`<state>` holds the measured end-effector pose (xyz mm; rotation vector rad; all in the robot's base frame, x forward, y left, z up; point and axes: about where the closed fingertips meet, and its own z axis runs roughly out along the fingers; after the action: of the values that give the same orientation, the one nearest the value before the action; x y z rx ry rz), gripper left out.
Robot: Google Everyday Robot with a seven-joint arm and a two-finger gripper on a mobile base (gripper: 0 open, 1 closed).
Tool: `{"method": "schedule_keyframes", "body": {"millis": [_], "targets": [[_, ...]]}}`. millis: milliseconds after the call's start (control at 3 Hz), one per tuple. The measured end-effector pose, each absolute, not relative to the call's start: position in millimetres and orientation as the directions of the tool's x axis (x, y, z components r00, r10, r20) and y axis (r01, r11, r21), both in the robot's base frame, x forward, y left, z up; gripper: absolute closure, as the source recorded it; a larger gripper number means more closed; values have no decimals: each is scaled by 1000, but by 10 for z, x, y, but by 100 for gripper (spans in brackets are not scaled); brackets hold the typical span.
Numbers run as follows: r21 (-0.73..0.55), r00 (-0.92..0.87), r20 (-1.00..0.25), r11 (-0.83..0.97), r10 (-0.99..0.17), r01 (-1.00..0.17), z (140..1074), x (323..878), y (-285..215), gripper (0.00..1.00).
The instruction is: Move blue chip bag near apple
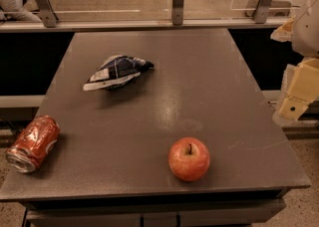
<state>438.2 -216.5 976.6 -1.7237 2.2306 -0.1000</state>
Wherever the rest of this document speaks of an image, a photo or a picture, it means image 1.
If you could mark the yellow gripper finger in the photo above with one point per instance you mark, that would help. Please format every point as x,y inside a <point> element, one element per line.
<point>299,89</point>
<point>284,32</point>

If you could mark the blue chip bag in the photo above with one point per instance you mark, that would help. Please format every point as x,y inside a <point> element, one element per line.
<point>117,71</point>

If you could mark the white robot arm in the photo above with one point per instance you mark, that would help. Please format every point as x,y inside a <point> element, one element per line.
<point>305,33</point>

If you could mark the red apple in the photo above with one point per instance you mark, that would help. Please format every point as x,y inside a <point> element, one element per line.
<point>188,159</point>

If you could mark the grey table drawer front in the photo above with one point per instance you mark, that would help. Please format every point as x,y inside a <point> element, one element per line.
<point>240,213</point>

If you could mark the crushed red soda can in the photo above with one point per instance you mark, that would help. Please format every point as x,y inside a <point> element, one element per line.
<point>33,144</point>

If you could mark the middle metal bracket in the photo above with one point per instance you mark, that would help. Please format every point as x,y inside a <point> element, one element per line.
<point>177,12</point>

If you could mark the grey metal rail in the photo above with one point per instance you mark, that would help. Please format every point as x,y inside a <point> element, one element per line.
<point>80,26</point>

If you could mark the left metal bracket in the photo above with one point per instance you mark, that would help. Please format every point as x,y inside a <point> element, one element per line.
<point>47,14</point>

